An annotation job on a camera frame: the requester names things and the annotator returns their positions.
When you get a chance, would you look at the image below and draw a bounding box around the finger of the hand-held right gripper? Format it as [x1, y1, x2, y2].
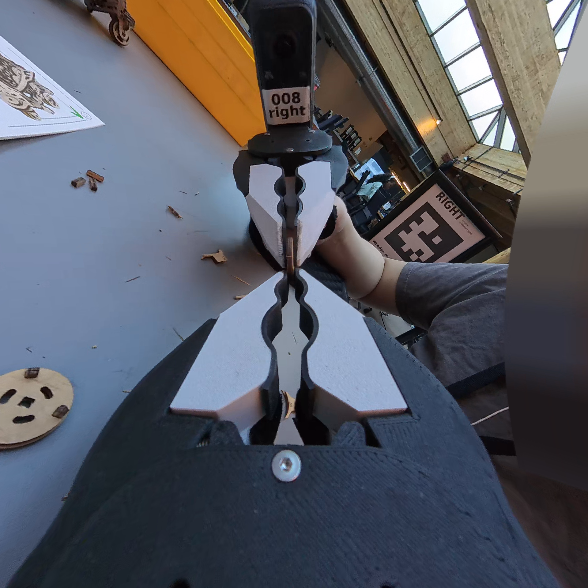
[292, 161, 336, 269]
[246, 164, 289, 271]

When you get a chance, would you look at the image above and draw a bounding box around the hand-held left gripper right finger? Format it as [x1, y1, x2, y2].
[294, 270, 409, 444]

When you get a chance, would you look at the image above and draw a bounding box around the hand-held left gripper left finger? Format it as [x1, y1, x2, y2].
[170, 272, 292, 445]

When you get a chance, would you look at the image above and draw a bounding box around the person's right forearm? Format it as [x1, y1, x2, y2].
[315, 195, 407, 315]

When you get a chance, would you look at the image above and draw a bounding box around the grey desk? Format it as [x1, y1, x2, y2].
[0, 0, 308, 517]

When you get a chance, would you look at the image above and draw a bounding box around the framed marker sign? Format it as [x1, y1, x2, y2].
[363, 170, 501, 265]

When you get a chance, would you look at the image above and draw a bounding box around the person's dark shirt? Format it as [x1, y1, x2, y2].
[395, 261, 588, 588]

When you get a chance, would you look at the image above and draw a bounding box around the yellow storage bin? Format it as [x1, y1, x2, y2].
[126, 0, 267, 148]

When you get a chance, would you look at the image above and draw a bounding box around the slotted wooden disc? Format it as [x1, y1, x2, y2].
[0, 367, 75, 450]

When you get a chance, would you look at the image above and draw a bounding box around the skylight window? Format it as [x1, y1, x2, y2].
[413, 0, 579, 152]

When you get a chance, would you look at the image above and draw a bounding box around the assembled wooden model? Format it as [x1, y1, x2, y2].
[84, 0, 136, 47]

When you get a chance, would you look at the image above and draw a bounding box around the open instruction booklet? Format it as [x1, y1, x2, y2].
[0, 34, 106, 141]

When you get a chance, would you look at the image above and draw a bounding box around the black strap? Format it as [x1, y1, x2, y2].
[448, 360, 508, 400]

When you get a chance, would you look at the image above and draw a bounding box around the thin white cable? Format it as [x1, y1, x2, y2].
[475, 405, 511, 427]

